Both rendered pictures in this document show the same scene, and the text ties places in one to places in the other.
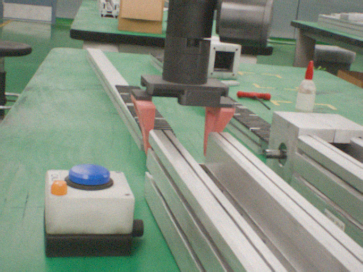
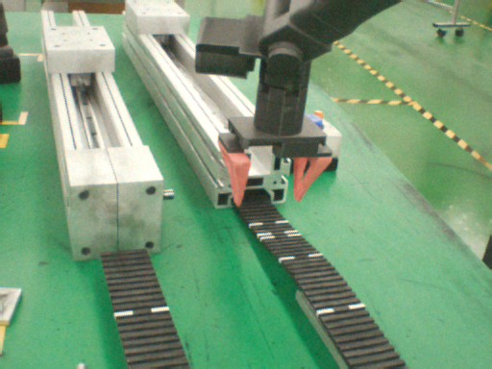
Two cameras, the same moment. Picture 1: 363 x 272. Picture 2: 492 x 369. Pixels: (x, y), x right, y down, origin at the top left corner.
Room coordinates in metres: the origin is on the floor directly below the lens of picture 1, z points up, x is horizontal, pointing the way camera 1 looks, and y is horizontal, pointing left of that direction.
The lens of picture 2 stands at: (1.43, -0.11, 1.18)
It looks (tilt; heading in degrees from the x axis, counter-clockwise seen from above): 27 degrees down; 173
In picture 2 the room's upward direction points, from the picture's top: 6 degrees clockwise
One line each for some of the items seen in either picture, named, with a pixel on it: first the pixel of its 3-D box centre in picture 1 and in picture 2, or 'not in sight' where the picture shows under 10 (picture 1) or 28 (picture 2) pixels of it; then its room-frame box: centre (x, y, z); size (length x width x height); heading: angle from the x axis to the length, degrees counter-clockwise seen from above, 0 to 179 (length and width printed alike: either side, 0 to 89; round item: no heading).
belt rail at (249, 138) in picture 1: (194, 88); not in sight; (1.42, -0.02, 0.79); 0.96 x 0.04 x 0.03; 15
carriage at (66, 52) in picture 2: not in sight; (77, 56); (0.38, -0.30, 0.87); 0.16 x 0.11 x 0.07; 15
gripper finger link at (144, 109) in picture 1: (160, 120); (291, 165); (0.77, 0.03, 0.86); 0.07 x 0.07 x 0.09; 14
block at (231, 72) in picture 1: (214, 58); not in sight; (1.75, -0.07, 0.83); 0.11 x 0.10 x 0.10; 108
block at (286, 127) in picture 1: (306, 153); (122, 200); (0.81, -0.17, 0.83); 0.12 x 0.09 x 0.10; 105
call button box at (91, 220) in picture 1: (95, 209); (301, 142); (0.57, 0.08, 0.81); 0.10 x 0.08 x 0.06; 105
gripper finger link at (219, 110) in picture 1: (199, 122); (252, 168); (0.78, -0.02, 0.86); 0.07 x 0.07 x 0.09; 14
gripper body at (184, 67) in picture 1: (185, 66); (279, 110); (0.77, 0.00, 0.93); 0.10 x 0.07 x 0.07; 104
